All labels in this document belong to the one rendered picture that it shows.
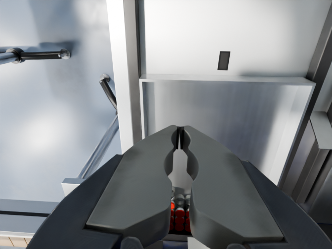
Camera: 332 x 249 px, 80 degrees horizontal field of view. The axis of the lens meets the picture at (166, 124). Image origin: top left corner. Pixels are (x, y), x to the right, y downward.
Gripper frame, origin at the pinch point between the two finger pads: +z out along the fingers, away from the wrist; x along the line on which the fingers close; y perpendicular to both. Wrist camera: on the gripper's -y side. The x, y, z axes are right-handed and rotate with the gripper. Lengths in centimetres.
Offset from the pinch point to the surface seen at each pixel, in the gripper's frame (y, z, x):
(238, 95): 4.7, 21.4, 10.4
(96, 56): 14, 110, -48
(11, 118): 58, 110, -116
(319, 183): 20.8, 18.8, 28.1
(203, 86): 3.4, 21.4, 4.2
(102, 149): 43, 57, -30
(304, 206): 28.3, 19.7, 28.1
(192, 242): 27.5, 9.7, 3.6
